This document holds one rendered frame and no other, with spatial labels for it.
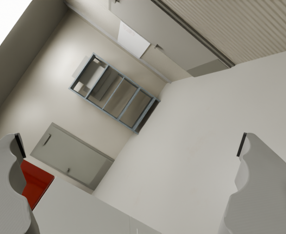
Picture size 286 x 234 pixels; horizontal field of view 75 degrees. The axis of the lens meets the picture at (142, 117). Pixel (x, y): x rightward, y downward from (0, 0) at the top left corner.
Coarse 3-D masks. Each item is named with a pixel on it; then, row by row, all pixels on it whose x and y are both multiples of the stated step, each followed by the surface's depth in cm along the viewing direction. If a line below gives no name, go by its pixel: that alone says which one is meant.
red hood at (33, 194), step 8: (24, 160) 80; (24, 168) 76; (32, 168) 79; (24, 176) 73; (32, 176) 75; (40, 176) 78; (48, 176) 81; (32, 184) 72; (40, 184) 74; (48, 184) 77; (24, 192) 67; (32, 192) 69; (40, 192) 71; (32, 200) 66; (32, 208) 64
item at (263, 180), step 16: (240, 144) 11; (256, 144) 10; (240, 160) 11; (256, 160) 9; (272, 160) 9; (240, 176) 9; (256, 176) 8; (272, 176) 8; (240, 192) 7; (256, 192) 7; (272, 192) 7; (240, 208) 6; (256, 208) 6; (272, 208) 6; (224, 224) 6; (240, 224) 6; (256, 224) 6; (272, 224) 6
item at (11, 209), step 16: (0, 144) 9; (16, 144) 10; (0, 160) 8; (16, 160) 8; (0, 176) 8; (16, 176) 8; (0, 192) 7; (16, 192) 7; (0, 208) 6; (16, 208) 6; (0, 224) 6; (16, 224) 6; (32, 224) 6
